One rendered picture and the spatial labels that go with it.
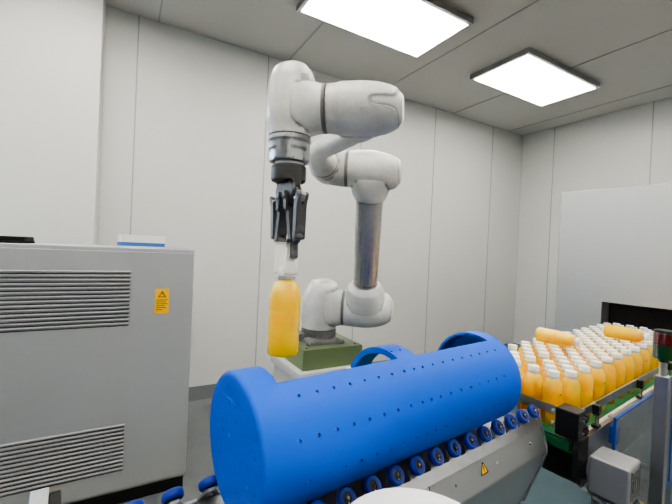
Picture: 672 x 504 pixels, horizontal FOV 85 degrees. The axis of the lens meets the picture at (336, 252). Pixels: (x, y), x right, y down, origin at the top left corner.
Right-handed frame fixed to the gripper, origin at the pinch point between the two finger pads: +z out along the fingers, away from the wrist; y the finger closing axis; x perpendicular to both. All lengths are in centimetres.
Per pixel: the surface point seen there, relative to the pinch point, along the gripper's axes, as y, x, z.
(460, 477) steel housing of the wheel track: 12, 48, 58
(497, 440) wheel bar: 11, 69, 55
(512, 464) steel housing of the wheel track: 13, 73, 62
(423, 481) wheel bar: 11, 34, 55
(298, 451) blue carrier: 14.1, -4.1, 34.3
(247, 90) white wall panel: -276, 102, -154
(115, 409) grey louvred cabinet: -162, -15, 90
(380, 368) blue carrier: 7.4, 22.0, 25.5
